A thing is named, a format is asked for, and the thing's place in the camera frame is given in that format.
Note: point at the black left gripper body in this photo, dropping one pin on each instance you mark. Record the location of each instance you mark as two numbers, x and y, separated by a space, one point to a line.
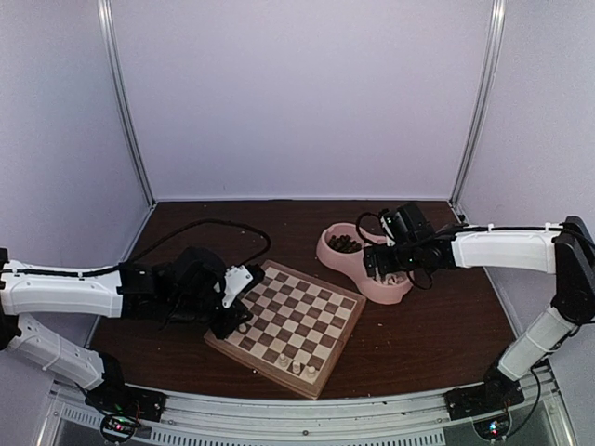
220 328

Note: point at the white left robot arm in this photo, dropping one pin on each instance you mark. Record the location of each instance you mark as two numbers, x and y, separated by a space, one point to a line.
195 287

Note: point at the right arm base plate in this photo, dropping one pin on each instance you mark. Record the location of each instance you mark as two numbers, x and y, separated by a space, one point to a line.
464 402

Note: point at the right aluminium frame post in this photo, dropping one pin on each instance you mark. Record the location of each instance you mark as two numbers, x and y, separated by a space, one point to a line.
486 83

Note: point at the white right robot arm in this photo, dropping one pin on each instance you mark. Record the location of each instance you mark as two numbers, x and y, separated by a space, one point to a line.
564 250

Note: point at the front aluminium rail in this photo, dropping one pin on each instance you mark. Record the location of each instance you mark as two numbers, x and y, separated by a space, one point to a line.
408 419

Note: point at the white chess pieces pile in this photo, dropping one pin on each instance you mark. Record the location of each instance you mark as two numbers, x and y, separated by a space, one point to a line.
392 279

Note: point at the white rook piece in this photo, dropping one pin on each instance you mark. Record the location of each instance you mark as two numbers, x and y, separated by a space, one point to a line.
311 371

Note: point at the wooden chess board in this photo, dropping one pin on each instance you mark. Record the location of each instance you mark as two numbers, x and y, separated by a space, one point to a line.
307 319

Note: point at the dark chess pieces pile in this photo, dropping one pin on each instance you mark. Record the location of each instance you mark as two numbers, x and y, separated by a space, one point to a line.
344 244

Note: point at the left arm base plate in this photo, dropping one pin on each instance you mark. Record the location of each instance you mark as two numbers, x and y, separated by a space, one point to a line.
137 403

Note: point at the pink double bowl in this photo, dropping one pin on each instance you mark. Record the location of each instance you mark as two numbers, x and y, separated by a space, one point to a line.
352 266

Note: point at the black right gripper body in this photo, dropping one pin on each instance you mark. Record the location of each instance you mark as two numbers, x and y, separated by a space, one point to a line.
407 258

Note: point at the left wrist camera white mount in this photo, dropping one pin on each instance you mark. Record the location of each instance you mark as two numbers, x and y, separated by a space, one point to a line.
238 279

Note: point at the aluminium frame post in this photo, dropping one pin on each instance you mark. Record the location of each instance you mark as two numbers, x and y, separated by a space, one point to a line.
122 104
486 83

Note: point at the left aluminium frame post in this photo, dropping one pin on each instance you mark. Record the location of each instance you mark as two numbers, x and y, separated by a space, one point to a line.
122 104

